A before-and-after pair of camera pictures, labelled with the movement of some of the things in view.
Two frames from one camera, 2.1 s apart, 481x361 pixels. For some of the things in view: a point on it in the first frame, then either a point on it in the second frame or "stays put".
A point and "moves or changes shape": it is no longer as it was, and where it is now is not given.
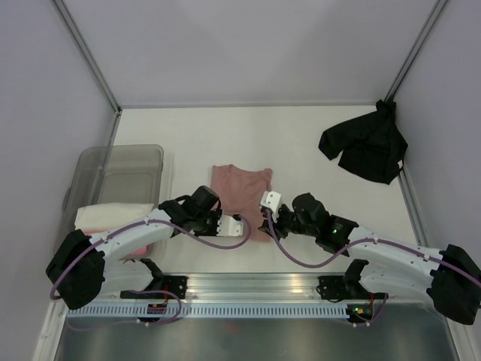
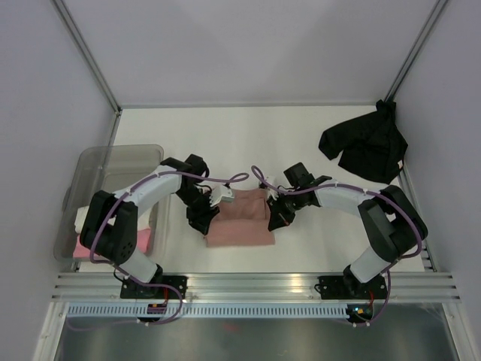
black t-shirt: [371, 144] stays put
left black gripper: [216, 215] → [201, 219]
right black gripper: [277, 225] → [278, 216]
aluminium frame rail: [391, 286] stays put
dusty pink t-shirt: [241, 192] moves or changes shape
